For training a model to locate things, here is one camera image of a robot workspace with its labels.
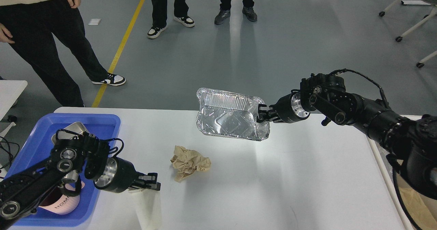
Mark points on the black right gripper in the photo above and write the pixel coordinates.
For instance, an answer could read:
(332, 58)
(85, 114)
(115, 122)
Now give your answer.
(288, 109)

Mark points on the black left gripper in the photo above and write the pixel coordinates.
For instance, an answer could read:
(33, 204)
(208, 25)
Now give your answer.
(120, 175)

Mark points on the cream cup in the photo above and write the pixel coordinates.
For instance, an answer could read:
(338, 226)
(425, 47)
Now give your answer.
(147, 203)

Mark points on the brown paper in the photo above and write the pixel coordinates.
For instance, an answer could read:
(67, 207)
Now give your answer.
(422, 209)
(187, 161)

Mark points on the aluminium foil tray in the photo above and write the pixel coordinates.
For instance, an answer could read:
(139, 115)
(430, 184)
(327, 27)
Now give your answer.
(232, 115)

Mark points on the pink ribbed mug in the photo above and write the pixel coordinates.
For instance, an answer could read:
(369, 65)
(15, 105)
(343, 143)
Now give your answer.
(58, 203)

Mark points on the stainless steel tray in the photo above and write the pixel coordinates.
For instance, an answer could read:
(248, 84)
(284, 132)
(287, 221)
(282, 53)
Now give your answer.
(72, 131)

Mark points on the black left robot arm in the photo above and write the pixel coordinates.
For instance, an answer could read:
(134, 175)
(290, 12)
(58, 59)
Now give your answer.
(23, 192)

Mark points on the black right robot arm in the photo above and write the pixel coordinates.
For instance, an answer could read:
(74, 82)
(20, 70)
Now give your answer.
(411, 145)

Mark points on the blue plastic bin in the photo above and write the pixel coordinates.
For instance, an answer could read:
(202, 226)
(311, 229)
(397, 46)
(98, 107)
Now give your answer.
(38, 147)

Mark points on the cream plastic bin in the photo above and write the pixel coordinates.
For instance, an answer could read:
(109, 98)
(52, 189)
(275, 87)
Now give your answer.
(386, 172)

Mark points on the white rolling chair base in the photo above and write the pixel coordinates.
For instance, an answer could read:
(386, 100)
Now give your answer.
(407, 18)

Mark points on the person with black-white sneakers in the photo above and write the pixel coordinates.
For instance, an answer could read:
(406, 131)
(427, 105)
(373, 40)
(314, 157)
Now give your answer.
(159, 16)

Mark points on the white side table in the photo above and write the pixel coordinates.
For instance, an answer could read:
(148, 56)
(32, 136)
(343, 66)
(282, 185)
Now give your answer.
(10, 90)

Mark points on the brown paper in bin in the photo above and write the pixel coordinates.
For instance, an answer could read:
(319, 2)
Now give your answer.
(422, 209)

